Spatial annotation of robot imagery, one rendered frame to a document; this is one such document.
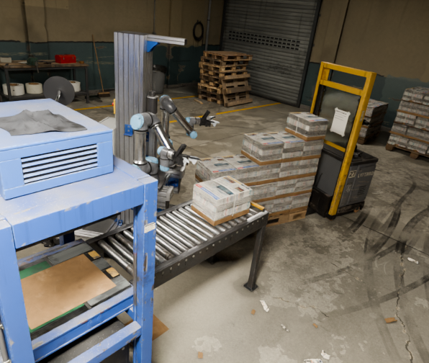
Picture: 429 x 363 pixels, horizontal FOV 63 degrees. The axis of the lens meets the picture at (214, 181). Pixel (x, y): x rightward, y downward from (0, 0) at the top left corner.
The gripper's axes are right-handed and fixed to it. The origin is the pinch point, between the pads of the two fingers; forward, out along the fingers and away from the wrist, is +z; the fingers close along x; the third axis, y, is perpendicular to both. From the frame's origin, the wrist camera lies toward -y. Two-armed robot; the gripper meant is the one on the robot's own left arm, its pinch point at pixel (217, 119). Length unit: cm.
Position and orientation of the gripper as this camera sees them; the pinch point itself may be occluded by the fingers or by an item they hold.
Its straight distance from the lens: 377.5
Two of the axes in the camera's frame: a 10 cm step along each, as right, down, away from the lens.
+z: 9.5, -0.4, 3.1
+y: -1.4, 8.3, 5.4
